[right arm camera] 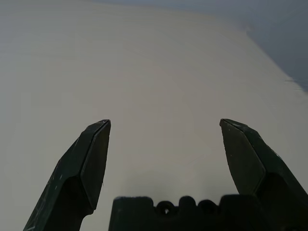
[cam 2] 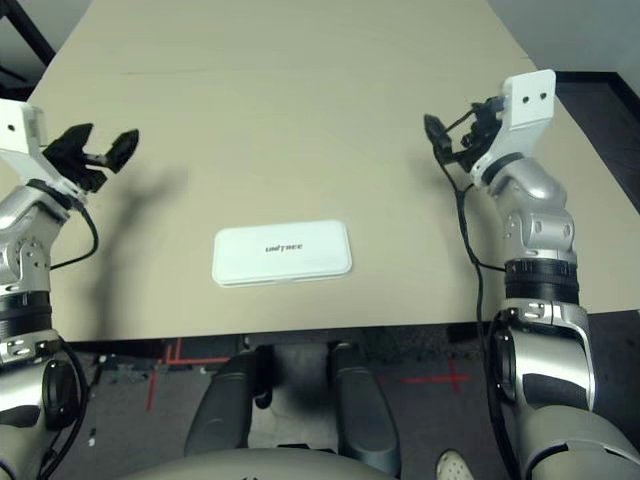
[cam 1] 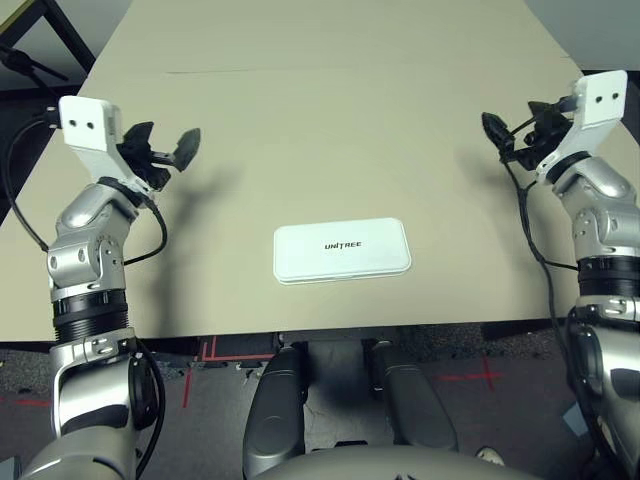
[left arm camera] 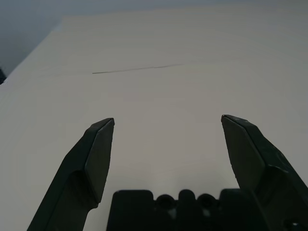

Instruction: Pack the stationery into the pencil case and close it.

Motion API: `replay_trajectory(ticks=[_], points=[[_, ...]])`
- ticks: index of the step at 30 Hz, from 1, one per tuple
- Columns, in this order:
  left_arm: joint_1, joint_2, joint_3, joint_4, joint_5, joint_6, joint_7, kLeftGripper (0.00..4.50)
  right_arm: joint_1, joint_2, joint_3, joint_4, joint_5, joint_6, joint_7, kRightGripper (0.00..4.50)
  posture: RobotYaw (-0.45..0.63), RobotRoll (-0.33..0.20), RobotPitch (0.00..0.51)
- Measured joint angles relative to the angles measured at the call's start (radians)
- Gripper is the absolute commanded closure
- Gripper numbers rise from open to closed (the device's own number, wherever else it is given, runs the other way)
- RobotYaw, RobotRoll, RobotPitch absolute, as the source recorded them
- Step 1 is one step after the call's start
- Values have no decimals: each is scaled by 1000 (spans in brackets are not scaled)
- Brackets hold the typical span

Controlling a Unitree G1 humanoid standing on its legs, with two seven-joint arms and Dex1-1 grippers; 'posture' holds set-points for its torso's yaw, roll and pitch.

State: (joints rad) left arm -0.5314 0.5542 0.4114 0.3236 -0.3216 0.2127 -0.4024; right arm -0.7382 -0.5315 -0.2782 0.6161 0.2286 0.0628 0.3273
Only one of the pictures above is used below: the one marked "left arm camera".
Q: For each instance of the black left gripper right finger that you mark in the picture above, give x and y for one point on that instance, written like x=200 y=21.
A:
x=264 y=166

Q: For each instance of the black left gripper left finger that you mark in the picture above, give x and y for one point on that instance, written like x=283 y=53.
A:
x=72 y=173

